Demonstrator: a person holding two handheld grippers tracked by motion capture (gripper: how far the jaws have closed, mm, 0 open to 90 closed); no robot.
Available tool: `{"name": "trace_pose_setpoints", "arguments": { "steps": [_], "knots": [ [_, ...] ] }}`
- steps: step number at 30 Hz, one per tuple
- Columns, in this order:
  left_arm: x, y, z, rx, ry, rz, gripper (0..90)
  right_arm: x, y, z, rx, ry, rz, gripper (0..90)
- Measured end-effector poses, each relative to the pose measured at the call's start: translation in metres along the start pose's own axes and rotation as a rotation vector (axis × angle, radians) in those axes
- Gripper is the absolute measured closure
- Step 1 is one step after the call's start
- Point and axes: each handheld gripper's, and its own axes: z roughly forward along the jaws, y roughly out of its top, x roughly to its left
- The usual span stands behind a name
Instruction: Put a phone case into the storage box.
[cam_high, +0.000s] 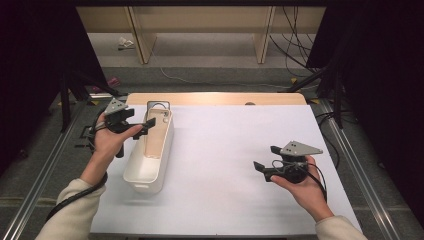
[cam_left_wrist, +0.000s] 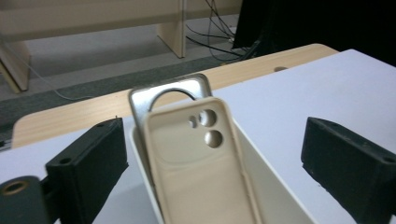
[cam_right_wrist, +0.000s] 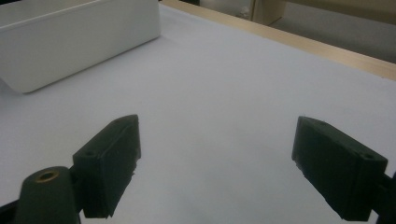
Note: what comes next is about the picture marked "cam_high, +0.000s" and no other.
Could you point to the person's right hand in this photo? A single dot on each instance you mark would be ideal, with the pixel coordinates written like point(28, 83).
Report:
point(308, 195)

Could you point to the white table sheet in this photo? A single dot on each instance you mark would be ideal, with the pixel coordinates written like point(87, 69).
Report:
point(216, 160)

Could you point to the grey translucent phone case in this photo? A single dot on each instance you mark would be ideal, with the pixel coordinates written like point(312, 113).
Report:
point(158, 104)

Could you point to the aluminium floor rail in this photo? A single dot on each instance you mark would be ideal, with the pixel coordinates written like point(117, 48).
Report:
point(360, 173)
point(40, 173)

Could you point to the light wooden shelf unit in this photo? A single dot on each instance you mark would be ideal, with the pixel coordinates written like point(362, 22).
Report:
point(200, 18)

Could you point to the pink object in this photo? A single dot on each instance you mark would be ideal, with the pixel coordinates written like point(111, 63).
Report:
point(112, 82)

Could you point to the person's left hand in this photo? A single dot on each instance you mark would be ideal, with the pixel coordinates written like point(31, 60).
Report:
point(108, 143)

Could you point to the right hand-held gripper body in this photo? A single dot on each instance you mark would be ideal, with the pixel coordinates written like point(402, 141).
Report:
point(290, 168)

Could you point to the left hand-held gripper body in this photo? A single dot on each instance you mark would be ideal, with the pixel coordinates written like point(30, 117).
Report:
point(116, 120)

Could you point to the black stand legs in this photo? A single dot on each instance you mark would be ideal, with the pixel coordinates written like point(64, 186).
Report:
point(338, 106)
point(65, 106)

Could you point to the crumpled white paper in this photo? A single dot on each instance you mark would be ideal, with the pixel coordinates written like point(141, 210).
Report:
point(125, 42)

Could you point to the white plastic storage box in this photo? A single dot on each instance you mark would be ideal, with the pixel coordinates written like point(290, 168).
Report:
point(146, 170)

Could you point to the black curtain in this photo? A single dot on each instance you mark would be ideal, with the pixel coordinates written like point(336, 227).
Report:
point(383, 83)
point(30, 66)

